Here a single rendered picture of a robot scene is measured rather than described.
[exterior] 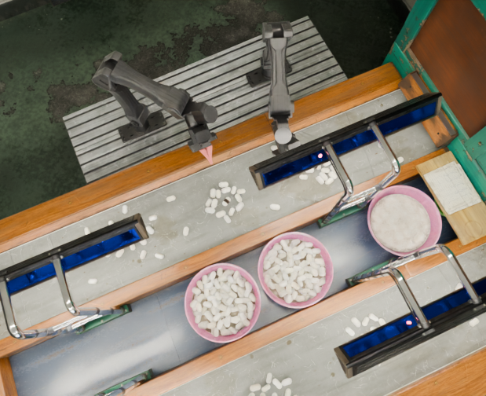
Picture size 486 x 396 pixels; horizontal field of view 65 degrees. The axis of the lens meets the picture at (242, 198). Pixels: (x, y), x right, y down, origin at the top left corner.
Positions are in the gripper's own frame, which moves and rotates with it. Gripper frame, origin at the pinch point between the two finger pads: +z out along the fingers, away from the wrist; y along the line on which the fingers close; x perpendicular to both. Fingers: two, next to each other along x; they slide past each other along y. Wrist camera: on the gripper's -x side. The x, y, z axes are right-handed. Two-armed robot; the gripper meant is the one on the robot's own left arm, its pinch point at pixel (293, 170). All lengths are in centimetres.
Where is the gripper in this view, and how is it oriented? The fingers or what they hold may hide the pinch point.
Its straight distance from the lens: 142.6
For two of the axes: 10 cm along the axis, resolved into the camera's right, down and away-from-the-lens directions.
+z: 3.2, 8.4, 4.4
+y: 9.1, -3.9, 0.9
